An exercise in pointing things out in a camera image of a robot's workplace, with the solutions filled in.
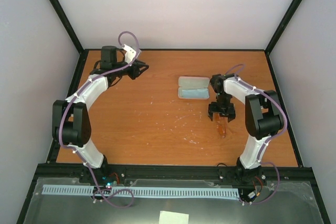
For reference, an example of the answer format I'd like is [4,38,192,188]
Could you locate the black frame post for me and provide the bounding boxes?
[33,0,85,55]
[264,0,320,55]

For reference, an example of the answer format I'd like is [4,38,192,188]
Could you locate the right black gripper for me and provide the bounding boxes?
[208,93,236,122]

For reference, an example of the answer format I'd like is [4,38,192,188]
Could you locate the pale yellow paper note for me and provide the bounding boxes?
[159,211,189,224]

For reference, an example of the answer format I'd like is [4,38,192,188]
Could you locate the light blue slotted cable duct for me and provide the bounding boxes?
[41,185,239,200]

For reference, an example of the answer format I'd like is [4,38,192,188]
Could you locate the pink glasses case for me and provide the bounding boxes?
[177,76,209,99]

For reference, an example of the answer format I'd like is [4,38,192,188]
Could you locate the light blue cleaning cloth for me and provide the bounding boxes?
[180,89,209,100]

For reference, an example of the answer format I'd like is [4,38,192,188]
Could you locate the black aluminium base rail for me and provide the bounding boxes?
[36,163,314,186]

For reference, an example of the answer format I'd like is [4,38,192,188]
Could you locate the left black frame post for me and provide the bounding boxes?
[33,0,85,55]

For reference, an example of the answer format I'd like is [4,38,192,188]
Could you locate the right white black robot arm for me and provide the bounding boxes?
[208,73,288,182]

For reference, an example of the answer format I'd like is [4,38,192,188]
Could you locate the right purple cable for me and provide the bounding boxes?
[225,63,287,206]

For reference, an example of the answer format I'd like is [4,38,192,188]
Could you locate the transparent red sunglasses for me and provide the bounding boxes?
[213,113,226,138]

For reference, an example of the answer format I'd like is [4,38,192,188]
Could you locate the right black frame post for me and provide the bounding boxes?
[264,0,320,55]

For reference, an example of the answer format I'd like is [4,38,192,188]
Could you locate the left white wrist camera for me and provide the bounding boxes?
[122,44,142,64]

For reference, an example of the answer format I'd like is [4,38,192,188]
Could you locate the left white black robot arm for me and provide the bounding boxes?
[52,45,149,184]

